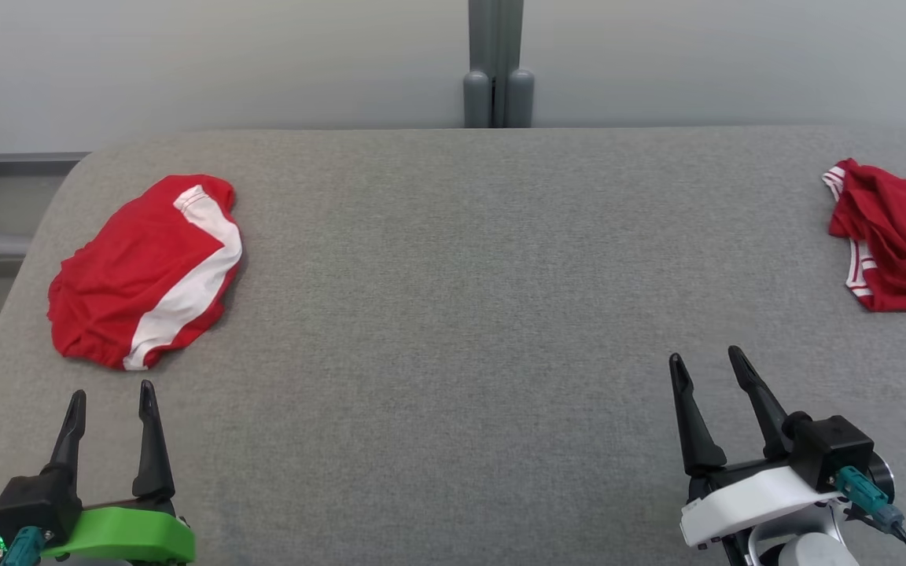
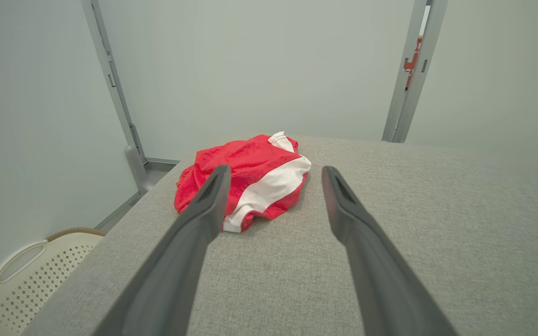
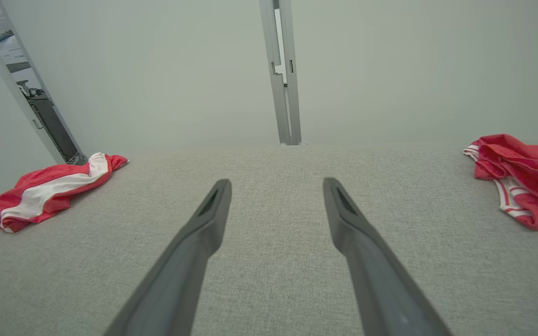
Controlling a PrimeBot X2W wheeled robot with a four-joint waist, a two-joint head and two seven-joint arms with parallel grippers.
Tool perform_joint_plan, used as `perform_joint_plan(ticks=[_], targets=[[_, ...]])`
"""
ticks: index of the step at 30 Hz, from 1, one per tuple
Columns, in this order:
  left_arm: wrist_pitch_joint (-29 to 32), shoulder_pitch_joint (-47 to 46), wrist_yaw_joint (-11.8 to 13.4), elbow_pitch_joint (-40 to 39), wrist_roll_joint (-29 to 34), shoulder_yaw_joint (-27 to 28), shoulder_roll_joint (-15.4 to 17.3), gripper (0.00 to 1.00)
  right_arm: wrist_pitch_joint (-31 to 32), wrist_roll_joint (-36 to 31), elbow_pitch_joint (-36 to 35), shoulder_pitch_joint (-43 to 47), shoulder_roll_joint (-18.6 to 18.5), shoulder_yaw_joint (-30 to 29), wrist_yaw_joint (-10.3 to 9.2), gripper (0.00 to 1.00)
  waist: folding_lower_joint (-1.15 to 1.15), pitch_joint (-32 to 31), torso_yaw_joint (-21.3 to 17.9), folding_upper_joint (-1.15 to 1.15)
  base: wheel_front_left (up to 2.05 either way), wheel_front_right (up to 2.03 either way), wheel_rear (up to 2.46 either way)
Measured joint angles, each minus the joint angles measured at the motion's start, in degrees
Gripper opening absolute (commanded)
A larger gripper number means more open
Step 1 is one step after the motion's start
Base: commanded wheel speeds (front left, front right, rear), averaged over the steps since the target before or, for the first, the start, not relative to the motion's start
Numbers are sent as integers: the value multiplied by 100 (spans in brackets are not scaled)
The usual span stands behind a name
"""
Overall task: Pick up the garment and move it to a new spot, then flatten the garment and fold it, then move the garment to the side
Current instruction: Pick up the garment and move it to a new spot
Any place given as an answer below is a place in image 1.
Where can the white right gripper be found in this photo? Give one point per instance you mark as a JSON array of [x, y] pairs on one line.
[[744, 499]]

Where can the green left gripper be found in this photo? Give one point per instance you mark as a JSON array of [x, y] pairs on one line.
[[127, 534]]

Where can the red shorts wide white stripe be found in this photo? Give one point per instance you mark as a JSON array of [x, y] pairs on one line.
[[123, 275]]

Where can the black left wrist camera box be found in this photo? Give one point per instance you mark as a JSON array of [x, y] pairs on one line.
[[32, 503]]

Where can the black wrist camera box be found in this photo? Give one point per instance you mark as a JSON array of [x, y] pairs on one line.
[[834, 452], [32, 503]]

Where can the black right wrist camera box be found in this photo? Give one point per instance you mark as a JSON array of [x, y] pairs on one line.
[[834, 452]]

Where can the teal left camera connector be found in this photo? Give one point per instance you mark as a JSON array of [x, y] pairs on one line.
[[24, 548]]

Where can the teal camera connector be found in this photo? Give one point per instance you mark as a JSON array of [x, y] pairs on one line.
[[24, 548], [862, 491]]

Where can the teal right camera connector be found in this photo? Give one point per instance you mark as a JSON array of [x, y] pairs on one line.
[[862, 491]]

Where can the grey partition post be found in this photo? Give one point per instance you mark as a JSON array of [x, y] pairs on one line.
[[480, 47], [517, 47]]

